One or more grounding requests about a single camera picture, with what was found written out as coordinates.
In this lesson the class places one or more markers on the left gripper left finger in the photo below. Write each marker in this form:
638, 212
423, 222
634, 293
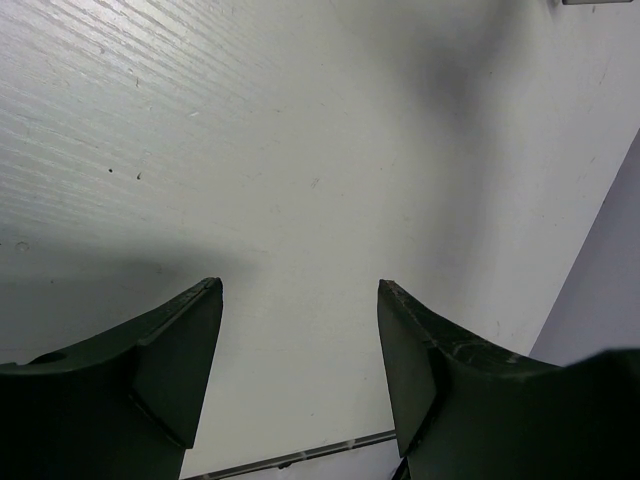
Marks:
123, 404

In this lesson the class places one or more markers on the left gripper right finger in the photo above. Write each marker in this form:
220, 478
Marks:
465, 408

